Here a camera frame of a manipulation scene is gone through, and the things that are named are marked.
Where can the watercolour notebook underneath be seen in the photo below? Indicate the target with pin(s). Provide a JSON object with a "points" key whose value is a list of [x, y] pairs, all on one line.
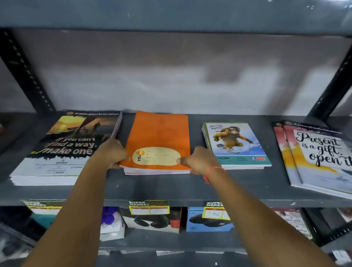
{"points": [[284, 156]]}

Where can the grey metal shelving unit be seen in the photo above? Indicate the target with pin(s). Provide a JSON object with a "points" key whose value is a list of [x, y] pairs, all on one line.
{"points": [[166, 25]]}

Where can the stack of snowboarder cover notebooks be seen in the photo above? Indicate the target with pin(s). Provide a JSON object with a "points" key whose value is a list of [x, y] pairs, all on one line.
{"points": [[235, 143]]}

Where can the white box with black device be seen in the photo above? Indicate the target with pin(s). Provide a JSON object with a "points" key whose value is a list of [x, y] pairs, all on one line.
{"points": [[154, 221]]}

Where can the person's left thumb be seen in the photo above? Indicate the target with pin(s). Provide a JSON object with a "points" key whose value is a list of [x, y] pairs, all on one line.
{"points": [[121, 161]]}

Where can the stack of dark sunset notebooks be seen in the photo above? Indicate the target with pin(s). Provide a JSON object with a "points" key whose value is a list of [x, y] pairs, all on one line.
{"points": [[69, 147]]}

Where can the white box with blue print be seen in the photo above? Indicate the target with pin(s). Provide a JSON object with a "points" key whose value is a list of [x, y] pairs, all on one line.
{"points": [[111, 223]]}

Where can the white red printed booklet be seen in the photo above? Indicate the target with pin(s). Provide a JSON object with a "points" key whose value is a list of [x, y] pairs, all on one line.
{"points": [[294, 221]]}

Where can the red thread wristband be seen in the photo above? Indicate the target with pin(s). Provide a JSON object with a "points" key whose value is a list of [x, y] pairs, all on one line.
{"points": [[211, 172]]}

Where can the person's left hand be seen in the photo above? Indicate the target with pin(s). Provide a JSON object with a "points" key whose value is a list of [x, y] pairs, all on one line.
{"points": [[111, 151]]}

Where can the white watercolour lettering notebook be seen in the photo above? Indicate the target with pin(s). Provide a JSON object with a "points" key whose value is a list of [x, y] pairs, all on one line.
{"points": [[331, 158]]}

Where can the stack of orange notebooks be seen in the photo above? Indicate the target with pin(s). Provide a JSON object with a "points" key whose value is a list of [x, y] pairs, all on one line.
{"points": [[157, 133]]}

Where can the blue box with black device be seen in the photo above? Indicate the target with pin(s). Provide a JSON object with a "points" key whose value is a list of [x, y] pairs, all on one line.
{"points": [[202, 223]]}

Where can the yellow green shelf price label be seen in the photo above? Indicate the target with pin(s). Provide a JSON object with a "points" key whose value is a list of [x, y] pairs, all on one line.
{"points": [[215, 211], [44, 205], [149, 207]]}

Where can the person's left forearm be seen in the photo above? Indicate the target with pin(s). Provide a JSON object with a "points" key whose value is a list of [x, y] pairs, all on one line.
{"points": [[61, 231]]}

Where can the person's right hand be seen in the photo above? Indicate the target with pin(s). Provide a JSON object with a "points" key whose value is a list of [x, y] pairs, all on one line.
{"points": [[201, 162]]}

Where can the person's right thumb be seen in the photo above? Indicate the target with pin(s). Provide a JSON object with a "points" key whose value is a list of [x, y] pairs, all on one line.
{"points": [[185, 160]]}

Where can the person's right forearm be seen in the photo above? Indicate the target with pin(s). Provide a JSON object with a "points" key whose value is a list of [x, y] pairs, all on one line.
{"points": [[257, 223]]}

